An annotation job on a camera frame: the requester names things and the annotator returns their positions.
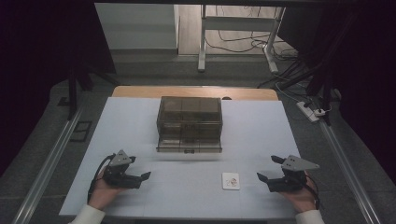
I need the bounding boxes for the black rectangular floor frame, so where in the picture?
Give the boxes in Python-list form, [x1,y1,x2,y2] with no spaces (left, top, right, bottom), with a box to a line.
[69,119,93,144]

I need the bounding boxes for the person's left white sleeve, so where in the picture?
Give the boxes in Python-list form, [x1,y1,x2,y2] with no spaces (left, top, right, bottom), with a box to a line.
[68,203,107,224]

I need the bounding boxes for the person's white sleeve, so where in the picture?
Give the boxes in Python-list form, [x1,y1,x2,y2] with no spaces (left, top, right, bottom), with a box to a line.
[68,203,107,224]
[294,209,326,224]

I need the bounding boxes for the white printed card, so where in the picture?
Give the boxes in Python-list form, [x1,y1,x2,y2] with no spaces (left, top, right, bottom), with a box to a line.
[221,172,241,191]

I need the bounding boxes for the black floor cables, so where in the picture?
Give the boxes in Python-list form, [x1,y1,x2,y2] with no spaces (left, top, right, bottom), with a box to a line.
[204,5,312,90]

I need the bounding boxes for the metal floor rail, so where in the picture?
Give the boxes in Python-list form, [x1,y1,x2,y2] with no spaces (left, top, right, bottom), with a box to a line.
[11,92,92,224]
[314,99,382,224]

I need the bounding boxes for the white metal desk frame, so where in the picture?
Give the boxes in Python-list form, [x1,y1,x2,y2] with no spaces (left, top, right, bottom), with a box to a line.
[197,4,287,75]

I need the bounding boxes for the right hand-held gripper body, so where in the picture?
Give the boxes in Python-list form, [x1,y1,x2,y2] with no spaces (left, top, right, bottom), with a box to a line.
[275,154,320,193]

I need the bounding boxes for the white power strip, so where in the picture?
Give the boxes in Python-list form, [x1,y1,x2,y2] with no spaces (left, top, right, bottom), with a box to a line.
[295,100,327,123]

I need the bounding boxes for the black metal stand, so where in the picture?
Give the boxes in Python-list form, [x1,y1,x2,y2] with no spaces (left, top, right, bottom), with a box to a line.
[274,55,344,127]
[57,55,120,121]

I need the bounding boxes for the person's left hand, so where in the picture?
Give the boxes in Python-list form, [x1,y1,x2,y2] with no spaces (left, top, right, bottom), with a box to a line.
[88,173,126,211]

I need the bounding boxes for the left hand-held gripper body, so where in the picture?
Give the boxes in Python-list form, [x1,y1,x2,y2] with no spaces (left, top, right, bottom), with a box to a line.
[102,149,134,189]

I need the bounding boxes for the wooden table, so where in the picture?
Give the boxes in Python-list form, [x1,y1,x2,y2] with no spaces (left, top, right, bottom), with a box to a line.
[110,85,279,102]

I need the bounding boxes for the person's right hand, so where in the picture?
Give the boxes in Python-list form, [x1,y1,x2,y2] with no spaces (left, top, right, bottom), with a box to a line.
[279,173,319,215]

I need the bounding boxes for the translucent brown drawer box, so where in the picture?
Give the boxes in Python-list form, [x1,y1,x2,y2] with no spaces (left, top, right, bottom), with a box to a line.
[156,95,224,155]

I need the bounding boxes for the person's right white sleeve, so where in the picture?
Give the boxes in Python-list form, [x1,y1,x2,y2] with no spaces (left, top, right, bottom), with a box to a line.
[294,209,326,224]

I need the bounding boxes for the white table mat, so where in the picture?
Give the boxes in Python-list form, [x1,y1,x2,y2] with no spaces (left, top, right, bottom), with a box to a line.
[58,96,302,220]

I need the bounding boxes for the dark curtain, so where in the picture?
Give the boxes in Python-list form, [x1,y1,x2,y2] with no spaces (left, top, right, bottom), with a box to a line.
[0,0,117,178]
[276,6,396,185]

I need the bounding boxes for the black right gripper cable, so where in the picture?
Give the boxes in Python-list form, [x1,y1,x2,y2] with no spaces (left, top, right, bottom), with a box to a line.
[303,173,322,211]

